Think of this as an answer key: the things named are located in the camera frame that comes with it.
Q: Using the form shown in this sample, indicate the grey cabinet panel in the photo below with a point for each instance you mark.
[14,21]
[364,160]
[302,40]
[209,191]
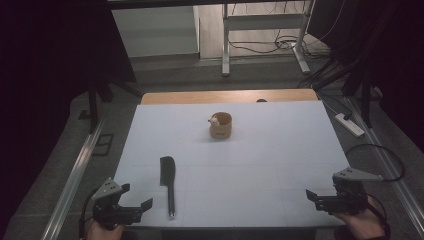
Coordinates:
[156,31]

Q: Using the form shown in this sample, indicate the black floor frame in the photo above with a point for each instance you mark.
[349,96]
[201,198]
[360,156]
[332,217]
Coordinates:
[103,144]

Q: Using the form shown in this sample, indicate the person's right hand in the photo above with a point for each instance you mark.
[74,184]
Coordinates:
[365,225]

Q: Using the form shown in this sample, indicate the white metal desk frame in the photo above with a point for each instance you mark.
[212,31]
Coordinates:
[263,22]

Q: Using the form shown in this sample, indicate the white power strip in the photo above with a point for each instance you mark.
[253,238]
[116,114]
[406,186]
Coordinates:
[350,125]

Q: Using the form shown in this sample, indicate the metal floor rail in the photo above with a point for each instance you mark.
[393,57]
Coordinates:
[388,163]
[71,186]

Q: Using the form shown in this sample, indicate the person's left hand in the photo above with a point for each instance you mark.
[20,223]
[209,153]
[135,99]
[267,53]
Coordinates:
[101,233]

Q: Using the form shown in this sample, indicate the black stand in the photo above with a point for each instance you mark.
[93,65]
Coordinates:
[366,100]
[94,106]

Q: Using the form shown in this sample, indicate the black curtain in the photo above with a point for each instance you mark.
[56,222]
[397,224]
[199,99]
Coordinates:
[383,40]
[50,46]

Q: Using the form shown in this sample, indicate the tan cup with animal figure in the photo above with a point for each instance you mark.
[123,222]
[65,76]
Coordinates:
[221,128]

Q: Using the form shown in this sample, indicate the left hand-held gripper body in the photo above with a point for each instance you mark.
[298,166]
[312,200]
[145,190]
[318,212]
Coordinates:
[108,211]

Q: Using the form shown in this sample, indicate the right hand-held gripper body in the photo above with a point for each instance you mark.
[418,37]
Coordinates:
[350,200]

